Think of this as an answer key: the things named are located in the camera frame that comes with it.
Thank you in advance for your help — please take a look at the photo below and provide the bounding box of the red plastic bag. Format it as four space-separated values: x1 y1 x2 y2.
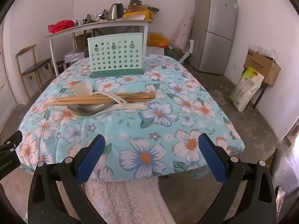
48 20 75 34

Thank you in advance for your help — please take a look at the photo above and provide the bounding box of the brown paper bag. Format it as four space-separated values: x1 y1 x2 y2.
127 0 144 12

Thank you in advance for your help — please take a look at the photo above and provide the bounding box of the brown cardboard box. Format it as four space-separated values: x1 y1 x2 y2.
243 49 281 87

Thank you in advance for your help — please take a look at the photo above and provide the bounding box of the pink board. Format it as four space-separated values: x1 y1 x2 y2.
172 11 195 52

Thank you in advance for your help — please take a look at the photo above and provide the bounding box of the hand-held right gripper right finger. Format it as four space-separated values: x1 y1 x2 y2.
197 133 277 224

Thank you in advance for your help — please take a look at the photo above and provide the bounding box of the white and green rice bag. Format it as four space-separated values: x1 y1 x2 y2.
230 66 265 112

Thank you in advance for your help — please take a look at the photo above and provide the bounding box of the white door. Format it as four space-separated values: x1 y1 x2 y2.
0 21 18 122

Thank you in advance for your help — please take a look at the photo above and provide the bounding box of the white table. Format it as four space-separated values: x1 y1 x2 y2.
45 19 153 77

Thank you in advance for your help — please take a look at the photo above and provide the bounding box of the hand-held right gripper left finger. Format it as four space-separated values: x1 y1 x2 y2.
27 134 109 224

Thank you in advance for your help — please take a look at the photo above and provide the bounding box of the white plastic spoon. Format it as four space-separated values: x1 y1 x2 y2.
75 103 148 118

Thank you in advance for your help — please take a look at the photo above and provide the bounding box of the floral blue blanket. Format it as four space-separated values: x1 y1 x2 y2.
17 54 245 182

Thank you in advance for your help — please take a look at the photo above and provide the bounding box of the small wooden stool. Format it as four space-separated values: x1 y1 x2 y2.
56 61 70 75

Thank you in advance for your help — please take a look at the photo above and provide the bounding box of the wooden chair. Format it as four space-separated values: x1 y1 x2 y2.
15 44 55 98

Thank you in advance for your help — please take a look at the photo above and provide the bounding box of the white plastic ladle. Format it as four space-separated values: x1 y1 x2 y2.
72 82 128 105

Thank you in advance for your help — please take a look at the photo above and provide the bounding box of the white box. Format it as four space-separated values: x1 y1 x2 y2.
145 47 165 56

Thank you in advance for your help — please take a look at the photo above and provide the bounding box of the white pipe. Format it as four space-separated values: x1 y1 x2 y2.
179 40 195 64

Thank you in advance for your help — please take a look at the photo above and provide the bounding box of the metal cookware pile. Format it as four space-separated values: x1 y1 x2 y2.
81 9 109 25

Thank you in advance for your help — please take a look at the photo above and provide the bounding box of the grey refrigerator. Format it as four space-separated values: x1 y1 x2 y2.
187 0 239 75

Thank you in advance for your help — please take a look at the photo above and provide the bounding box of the wooden chopstick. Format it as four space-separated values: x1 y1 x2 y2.
44 96 155 104
43 98 155 106
61 92 155 98
56 94 156 101

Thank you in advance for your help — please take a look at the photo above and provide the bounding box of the yellow bag with white paper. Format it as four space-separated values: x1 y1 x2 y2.
123 9 154 21

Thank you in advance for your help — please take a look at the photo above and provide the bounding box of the pink fluffy blanket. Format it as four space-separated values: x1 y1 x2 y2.
84 177 176 224

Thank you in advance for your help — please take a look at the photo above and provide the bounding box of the teal perforated utensil holder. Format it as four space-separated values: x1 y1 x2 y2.
87 33 147 78

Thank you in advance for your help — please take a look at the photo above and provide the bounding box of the metal spoon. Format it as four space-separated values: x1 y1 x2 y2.
67 91 147 117

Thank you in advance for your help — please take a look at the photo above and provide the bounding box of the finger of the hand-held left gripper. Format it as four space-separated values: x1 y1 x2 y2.
0 131 22 155

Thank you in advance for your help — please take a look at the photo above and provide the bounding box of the yellow plastic bag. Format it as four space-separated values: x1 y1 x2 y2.
147 31 171 49

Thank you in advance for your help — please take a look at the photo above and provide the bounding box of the steel electric kettle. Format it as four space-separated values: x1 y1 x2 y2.
107 2 124 20

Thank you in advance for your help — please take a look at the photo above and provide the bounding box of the silver wrapped box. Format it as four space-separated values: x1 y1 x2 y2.
64 50 90 64

